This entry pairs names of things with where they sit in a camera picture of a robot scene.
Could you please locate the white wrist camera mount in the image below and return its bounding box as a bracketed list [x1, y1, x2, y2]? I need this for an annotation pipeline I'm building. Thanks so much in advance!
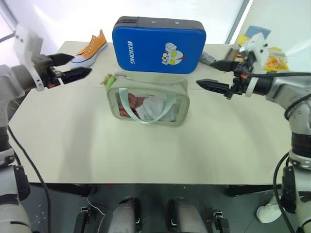
[12, 23, 46, 92]
[239, 32, 271, 98]

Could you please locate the silver metal can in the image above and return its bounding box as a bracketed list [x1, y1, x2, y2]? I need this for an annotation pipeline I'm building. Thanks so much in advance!
[224, 44, 242, 61]

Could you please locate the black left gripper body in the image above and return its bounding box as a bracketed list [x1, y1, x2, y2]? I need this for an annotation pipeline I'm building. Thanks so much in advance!
[31, 54, 65, 89]

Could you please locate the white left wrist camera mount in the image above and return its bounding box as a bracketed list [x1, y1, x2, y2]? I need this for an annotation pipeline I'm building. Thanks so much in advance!
[12, 23, 46, 92]

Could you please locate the blue RXIONG kick pad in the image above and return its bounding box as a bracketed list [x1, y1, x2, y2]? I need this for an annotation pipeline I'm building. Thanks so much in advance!
[111, 16, 207, 74]

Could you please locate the yellow snack bag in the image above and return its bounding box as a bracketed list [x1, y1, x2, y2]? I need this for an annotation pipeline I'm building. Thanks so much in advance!
[263, 46, 291, 72]

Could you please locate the black floor stand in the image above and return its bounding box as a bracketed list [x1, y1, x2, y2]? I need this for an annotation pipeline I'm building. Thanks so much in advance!
[210, 209, 231, 233]
[73, 206, 95, 233]

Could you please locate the green plush zipper charm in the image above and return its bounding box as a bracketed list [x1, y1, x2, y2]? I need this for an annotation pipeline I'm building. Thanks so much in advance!
[100, 73, 116, 92]

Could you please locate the black table frame bar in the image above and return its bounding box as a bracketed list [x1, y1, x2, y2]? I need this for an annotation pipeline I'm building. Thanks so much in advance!
[27, 183, 98, 198]
[225, 184, 284, 198]

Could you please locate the white crumpled object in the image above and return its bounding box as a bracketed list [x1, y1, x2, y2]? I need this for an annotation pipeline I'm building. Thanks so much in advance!
[256, 196, 284, 223]

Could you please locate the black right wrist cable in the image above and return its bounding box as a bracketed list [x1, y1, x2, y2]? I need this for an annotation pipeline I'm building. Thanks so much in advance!
[251, 71, 311, 121]

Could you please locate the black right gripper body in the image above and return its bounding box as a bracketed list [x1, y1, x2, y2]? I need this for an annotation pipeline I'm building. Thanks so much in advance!
[227, 60, 252, 99]

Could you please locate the thin white floor cable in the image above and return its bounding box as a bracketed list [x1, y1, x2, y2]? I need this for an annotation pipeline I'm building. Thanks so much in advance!
[86, 196, 107, 216]

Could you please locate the grey fabric item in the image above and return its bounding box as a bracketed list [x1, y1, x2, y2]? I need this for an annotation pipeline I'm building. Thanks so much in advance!
[199, 51, 218, 66]

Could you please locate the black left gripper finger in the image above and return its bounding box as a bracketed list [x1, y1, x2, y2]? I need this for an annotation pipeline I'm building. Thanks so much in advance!
[46, 53, 75, 67]
[61, 67, 93, 85]

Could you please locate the black right shoulder cable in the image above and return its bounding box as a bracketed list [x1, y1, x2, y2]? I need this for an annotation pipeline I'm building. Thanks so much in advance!
[272, 151, 297, 233]

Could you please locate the orange canvas sneaker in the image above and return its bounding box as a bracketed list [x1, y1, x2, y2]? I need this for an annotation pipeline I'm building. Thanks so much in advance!
[68, 29, 108, 68]

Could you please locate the grey cloth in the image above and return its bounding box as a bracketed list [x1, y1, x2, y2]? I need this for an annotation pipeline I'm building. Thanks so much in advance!
[135, 96, 176, 123]

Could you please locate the clear green toiletry bag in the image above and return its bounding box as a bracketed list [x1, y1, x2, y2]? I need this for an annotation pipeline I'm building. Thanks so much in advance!
[106, 72, 191, 128]

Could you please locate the grey rounded robot leg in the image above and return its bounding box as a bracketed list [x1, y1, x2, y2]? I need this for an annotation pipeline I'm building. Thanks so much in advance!
[167, 197, 203, 233]
[107, 197, 142, 233]

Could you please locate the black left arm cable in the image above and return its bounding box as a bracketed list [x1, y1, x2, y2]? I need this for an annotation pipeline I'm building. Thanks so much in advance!
[6, 124, 52, 233]

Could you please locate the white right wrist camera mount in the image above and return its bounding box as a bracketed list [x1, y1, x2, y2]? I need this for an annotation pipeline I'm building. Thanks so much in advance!
[239, 32, 271, 98]

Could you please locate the pink cloth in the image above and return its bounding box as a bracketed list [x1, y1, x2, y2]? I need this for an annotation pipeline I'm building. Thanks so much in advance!
[118, 92, 149, 118]

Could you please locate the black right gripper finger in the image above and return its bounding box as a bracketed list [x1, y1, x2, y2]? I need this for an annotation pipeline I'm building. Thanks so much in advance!
[209, 60, 241, 73]
[196, 78, 232, 98]

